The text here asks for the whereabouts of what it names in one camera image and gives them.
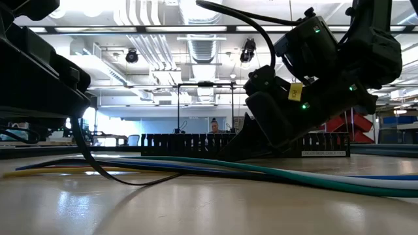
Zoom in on bundle of coloured cables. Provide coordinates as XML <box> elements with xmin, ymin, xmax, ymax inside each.
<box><xmin>122</xmin><ymin>155</ymin><xmax>418</xmax><ymax>198</ymax></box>

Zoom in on black metal frame stand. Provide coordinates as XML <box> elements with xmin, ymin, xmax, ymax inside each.
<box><xmin>176</xmin><ymin>81</ymin><xmax>236</xmax><ymax>134</ymax></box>

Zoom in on black slotted cable duct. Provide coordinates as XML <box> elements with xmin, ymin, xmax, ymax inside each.
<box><xmin>140</xmin><ymin>132</ymin><xmax>351</xmax><ymax>159</ymax></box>

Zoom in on person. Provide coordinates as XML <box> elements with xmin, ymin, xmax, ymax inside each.
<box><xmin>207</xmin><ymin>117</ymin><xmax>226</xmax><ymax>134</ymax></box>

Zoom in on black ceiling spotlight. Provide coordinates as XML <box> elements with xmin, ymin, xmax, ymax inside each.
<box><xmin>125</xmin><ymin>48</ymin><xmax>140</xmax><ymax>65</ymax></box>
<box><xmin>240</xmin><ymin>37</ymin><xmax>257</xmax><ymax>63</ymax></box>

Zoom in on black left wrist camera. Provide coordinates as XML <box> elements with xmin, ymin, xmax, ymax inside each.
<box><xmin>0</xmin><ymin>0</ymin><xmax>61</xmax><ymax>21</ymax></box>

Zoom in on white cable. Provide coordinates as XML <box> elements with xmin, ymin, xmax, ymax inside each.
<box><xmin>140</xmin><ymin>158</ymin><xmax>418</xmax><ymax>191</ymax></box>

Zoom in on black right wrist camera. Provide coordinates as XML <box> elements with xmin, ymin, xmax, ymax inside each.
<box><xmin>244</xmin><ymin>64</ymin><xmax>278</xmax><ymax>97</ymax></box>

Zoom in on black aluminium table frame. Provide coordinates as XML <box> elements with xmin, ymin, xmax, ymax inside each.
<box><xmin>0</xmin><ymin>142</ymin><xmax>418</xmax><ymax>161</ymax></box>

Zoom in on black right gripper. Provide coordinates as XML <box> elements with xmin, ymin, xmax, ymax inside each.
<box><xmin>217</xmin><ymin>78</ymin><xmax>357</xmax><ymax>161</ymax></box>

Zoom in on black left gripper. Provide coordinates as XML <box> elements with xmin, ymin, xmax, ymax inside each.
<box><xmin>0</xmin><ymin>20</ymin><xmax>92</xmax><ymax>131</ymax></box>

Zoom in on black cable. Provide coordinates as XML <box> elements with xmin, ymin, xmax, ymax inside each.
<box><xmin>35</xmin><ymin>158</ymin><xmax>314</xmax><ymax>183</ymax></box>

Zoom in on blue storage bins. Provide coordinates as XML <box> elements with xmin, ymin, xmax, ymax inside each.
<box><xmin>381</xmin><ymin>116</ymin><xmax>418</xmax><ymax>125</ymax></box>

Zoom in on red storage bin rack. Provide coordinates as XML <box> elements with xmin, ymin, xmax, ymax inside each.
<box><xmin>318</xmin><ymin>110</ymin><xmax>376</xmax><ymax>144</ymax></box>

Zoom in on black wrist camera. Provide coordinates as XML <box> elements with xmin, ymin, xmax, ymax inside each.
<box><xmin>0</xmin><ymin>0</ymin><xmax>61</xmax><ymax>21</ymax></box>
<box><xmin>244</xmin><ymin>64</ymin><xmax>278</xmax><ymax>97</ymax></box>

